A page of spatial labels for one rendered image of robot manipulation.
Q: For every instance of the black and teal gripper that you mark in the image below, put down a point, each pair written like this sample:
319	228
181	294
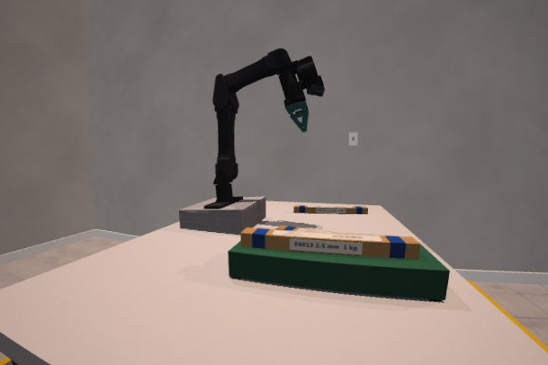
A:
293	104

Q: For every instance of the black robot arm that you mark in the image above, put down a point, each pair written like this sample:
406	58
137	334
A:
226	105

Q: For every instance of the brown cardboard box with blue bands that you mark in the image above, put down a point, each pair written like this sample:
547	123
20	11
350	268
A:
404	247

